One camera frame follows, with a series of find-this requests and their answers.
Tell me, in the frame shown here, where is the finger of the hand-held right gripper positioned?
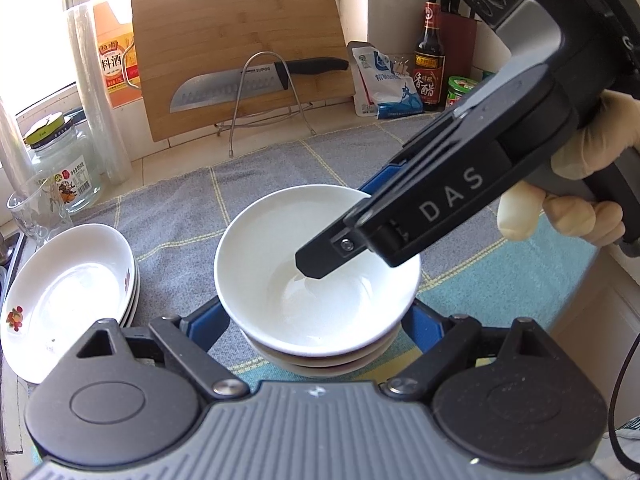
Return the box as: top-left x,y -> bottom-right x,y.
357,152 -> 416,200
295,212 -> 383,279

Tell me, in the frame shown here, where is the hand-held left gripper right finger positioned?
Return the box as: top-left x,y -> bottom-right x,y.
382,297 -> 551,401

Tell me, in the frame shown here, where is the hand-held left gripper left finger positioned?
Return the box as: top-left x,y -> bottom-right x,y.
75,297 -> 251,401

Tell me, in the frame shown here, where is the white pink flower bowl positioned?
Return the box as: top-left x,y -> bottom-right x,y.
214,184 -> 422,356
240,325 -> 401,365
250,340 -> 396,377

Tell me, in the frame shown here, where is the white fruit print plate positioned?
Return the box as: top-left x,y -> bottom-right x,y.
118,260 -> 138,325
120,280 -> 140,330
0,223 -> 136,385

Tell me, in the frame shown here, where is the person's right hand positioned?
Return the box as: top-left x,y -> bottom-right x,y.
497,89 -> 640,248

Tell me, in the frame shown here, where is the green lidded sauce jar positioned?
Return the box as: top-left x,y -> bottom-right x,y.
445,76 -> 481,108

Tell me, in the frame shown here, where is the white blue salt bag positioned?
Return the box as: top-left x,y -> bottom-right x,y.
347,41 -> 426,120

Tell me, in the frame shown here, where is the dark vinegar bottle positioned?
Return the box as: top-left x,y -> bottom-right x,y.
414,2 -> 447,112

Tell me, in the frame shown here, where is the dark red knife block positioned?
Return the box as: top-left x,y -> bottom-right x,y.
439,10 -> 478,91

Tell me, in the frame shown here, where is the grey blue checked towel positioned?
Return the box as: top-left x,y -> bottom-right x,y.
30,115 -> 608,396

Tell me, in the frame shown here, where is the clear drinking glass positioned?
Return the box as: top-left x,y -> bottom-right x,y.
6,170 -> 75,247

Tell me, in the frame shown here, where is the wooden cutting board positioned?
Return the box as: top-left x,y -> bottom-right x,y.
131,0 -> 357,143

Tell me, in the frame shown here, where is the glass jar with green lid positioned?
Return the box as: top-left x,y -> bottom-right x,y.
22,112 -> 103,216

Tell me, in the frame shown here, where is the tall plastic wrap roll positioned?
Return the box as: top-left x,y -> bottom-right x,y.
66,2 -> 133,185

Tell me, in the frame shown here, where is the short plastic wrap roll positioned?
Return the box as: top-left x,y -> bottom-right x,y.
0,95 -> 36,201

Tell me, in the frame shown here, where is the orange cooking wine jug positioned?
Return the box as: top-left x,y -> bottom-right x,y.
92,0 -> 143,108

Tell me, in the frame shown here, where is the metal wire rack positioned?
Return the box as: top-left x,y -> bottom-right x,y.
215,51 -> 317,157

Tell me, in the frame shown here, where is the black handled kitchen knife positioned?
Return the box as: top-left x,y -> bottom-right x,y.
169,57 -> 350,113

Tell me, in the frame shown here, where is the black cable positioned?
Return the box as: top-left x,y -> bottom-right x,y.
612,330 -> 640,461

